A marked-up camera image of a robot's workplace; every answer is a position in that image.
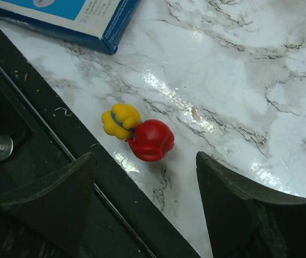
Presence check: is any blue boxed product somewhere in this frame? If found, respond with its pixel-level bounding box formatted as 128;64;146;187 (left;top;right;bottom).
0;0;140;55

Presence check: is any black mounting rail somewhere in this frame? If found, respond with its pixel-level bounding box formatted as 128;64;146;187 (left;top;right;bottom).
0;29;198;257

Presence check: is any yellow blue small toy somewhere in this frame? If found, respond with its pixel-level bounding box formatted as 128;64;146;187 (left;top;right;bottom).
102;103;140;140

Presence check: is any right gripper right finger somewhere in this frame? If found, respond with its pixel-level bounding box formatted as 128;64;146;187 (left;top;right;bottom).
196;152;306;257

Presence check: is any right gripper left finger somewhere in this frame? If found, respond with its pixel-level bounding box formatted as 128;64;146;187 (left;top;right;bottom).
0;152;97;257

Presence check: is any red yellow mushroom toy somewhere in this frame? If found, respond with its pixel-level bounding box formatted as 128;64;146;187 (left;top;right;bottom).
126;119;175;162

